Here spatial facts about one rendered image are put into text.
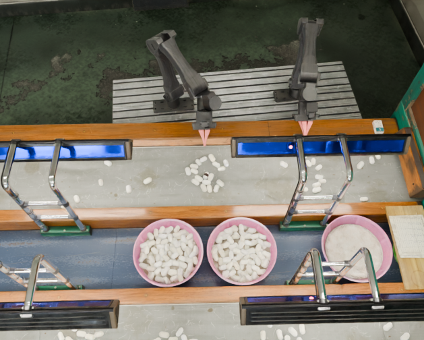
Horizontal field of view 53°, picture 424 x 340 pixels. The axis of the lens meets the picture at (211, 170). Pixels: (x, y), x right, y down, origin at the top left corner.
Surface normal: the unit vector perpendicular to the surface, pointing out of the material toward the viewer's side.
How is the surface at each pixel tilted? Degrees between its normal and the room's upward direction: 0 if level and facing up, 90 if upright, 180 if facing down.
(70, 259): 0
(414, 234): 0
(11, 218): 1
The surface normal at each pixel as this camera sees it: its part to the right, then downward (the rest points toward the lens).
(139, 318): 0.00, -0.50
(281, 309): 0.04, 0.46
